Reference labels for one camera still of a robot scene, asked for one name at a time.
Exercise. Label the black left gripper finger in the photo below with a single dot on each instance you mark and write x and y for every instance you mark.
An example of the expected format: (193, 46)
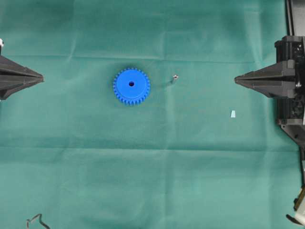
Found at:
(10, 84)
(9, 67)

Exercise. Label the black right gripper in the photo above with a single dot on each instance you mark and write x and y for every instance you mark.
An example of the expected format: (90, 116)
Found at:
(290, 58)

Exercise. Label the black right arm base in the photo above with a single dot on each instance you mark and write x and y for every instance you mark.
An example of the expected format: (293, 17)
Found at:
(296, 133)

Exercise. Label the blue plastic gear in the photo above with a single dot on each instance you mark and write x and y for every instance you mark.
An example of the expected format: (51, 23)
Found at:
(131, 86)

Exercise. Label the white object bottom right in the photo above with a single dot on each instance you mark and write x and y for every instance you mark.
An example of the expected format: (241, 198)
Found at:
(299, 208)

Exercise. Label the green table cloth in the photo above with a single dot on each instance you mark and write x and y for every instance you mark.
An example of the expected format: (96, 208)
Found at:
(72, 152)

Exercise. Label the black frame rail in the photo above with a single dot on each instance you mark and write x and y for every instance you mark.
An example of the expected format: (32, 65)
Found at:
(295, 13)

